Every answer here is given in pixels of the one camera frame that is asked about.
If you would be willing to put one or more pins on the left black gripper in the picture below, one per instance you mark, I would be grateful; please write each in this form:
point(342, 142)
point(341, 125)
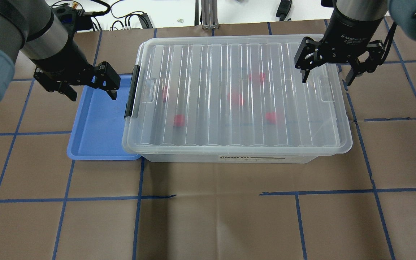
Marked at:
point(60, 61)

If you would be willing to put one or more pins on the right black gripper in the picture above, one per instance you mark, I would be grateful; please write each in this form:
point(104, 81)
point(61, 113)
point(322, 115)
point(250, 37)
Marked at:
point(352, 32)

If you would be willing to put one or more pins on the clear plastic box lid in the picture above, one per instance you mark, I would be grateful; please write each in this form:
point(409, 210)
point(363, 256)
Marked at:
point(201, 71)

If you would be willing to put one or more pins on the red block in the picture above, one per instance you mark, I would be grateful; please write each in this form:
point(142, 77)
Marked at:
point(273, 117)
point(257, 78)
point(235, 99)
point(165, 94)
point(179, 121)

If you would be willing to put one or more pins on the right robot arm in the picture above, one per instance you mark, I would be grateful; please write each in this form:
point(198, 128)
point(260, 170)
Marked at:
point(393, 14)

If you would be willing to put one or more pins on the blue plastic tray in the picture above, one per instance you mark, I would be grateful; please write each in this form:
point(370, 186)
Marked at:
point(99, 125)

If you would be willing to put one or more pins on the red block back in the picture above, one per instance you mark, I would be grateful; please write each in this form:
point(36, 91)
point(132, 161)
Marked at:
point(257, 78)

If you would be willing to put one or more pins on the clear plastic storage box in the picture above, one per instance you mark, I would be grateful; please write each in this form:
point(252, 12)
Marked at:
point(198, 158)

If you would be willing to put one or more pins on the black box latch handle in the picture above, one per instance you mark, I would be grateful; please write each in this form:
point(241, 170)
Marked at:
point(132, 91)

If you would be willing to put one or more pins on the aluminium frame post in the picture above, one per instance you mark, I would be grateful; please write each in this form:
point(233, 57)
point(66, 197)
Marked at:
point(209, 14)

